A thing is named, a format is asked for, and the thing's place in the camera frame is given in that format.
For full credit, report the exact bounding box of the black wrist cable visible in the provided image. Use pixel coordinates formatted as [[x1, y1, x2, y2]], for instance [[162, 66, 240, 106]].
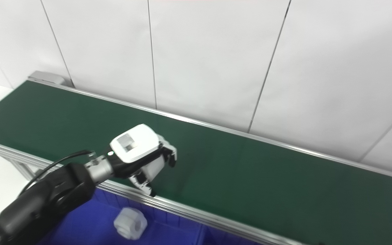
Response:
[[19, 150, 93, 198]]

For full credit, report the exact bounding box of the white round plastic part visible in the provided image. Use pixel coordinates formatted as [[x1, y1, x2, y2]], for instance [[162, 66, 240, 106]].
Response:
[[143, 155, 165, 182], [113, 208, 148, 240]]

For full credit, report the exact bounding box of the green conveyor belt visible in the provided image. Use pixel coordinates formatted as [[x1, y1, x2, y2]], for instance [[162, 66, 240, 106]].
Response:
[[0, 81, 392, 245], [0, 71, 392, 245]]

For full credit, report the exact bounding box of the blue plastic bin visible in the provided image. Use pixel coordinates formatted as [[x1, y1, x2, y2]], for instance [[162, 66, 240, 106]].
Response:
[[45, 188, 204, 245], [201, 225, 263, 245]]

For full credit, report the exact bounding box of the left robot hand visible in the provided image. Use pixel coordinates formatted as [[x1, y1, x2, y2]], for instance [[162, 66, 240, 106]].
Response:
[[109, 124, 178, 198]]

